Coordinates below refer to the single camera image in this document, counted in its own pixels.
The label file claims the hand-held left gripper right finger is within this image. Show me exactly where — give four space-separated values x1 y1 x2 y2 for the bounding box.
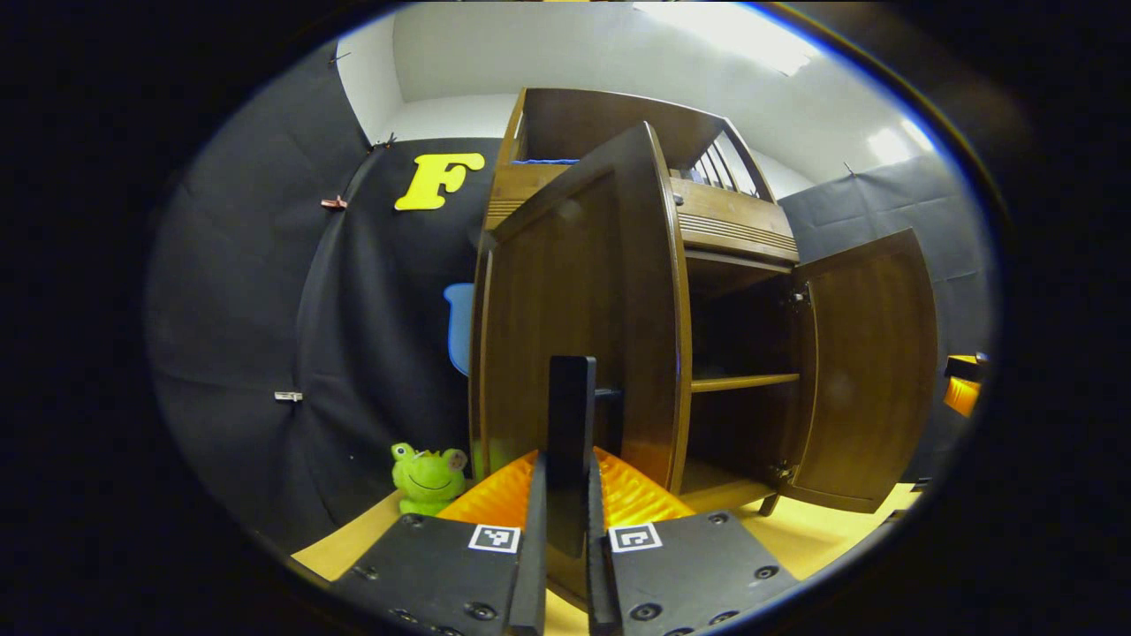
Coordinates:
586 446 801 636

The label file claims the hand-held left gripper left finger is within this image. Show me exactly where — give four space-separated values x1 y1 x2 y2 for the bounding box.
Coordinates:
329 449 549 636

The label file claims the wooden shoe cabinet door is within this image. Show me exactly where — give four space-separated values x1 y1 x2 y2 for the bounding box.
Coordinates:
468 121 693 610
782 228 939 515

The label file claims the black door handle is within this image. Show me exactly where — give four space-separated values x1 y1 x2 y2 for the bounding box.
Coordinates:
546 355 598 559

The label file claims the wooden double-door shoe cabinet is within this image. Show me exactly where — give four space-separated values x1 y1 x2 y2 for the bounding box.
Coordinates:
483 87 801 518

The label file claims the green frog toy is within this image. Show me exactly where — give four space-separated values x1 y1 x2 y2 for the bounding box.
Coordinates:
391 443 469 517

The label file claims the wooden inner shelf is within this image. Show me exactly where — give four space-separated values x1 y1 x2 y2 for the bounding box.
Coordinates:
691 373 801 394

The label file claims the small ceiling light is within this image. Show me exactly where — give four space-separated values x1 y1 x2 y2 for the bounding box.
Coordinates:
866 119 933 166

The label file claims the black backdrop cloth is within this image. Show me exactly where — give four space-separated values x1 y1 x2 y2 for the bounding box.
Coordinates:
146 44 999 553

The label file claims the large ceiling light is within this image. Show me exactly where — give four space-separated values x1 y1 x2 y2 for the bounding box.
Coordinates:
632 0 818 76

